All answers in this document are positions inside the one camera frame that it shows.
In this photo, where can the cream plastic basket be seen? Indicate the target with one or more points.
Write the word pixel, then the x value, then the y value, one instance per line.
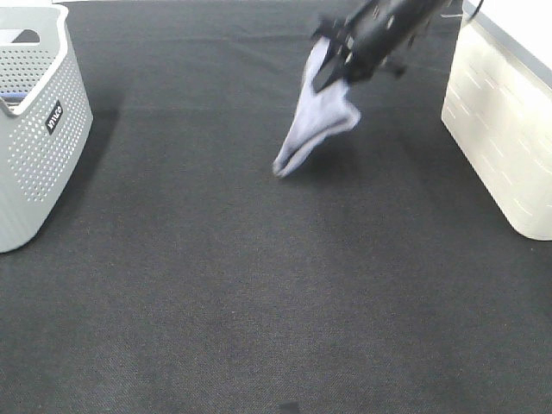
pixel 497 106

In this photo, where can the black fabric table mat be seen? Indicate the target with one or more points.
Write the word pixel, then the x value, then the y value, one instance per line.
pixel 176 274

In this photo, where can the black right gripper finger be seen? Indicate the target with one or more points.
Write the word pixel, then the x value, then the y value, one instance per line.
pixel 333 69

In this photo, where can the lavender towel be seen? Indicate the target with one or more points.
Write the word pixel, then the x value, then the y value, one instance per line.
pixel 318 115

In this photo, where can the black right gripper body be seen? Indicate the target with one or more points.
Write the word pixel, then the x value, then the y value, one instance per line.
pixel 369 36

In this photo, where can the grey perforated laundry basket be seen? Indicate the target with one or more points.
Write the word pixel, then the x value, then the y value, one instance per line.
pixel 42 137

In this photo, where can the blue towel in basket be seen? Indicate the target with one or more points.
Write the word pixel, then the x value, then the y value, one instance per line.
pixel 13 98

